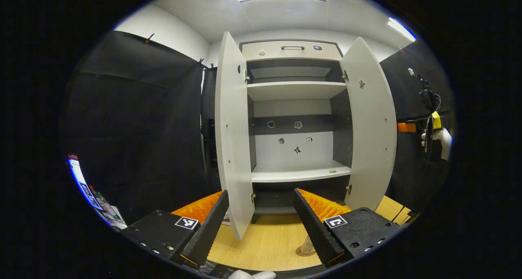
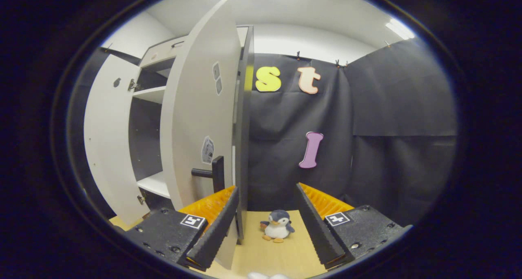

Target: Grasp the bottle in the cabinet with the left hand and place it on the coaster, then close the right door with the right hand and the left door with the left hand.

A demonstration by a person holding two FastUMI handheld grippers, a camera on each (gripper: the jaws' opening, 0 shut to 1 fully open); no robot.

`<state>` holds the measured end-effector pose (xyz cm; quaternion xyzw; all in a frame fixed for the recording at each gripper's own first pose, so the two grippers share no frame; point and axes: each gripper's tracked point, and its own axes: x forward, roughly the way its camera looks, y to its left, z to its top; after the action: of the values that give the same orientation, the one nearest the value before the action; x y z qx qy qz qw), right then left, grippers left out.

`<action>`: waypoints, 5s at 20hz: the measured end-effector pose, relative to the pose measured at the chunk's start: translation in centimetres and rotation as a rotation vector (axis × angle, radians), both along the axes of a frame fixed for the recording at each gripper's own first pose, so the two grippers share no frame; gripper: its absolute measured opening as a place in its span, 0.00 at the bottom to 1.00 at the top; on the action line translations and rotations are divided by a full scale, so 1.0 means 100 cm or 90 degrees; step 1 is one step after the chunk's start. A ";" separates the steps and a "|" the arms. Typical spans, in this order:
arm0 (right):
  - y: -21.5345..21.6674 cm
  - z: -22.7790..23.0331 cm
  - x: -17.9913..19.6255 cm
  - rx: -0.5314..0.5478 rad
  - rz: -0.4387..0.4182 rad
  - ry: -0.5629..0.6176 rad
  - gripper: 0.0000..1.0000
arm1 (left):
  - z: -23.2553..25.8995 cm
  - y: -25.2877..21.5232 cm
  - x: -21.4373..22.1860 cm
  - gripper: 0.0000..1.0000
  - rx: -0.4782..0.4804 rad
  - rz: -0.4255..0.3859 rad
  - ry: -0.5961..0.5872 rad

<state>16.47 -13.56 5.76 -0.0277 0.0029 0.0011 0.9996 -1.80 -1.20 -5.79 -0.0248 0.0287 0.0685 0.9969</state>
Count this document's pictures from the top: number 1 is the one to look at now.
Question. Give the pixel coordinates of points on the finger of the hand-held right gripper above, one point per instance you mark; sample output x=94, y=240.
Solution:
x=406, y=127

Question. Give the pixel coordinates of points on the white cabinet shelf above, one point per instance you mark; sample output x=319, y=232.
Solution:
x=295, y=90
x=299, y=173

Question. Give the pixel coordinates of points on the white and grey cabinet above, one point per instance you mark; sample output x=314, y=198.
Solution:
x=293, y=148

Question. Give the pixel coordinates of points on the white cabinet door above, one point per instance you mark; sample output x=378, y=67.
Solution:
x=369, y=128
x=232, y=140

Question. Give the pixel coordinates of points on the round brown coaster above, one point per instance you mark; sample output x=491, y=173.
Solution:
x=304, y=252

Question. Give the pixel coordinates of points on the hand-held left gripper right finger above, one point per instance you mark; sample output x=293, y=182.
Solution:
x=316, y=230

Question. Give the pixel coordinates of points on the narrow ceiling light panel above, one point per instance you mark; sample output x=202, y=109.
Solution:
x=401, y=29

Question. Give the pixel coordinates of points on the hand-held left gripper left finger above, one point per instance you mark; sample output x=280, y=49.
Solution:
x=208, y=234

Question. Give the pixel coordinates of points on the white printed board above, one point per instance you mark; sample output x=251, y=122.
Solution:
x=102, y=205

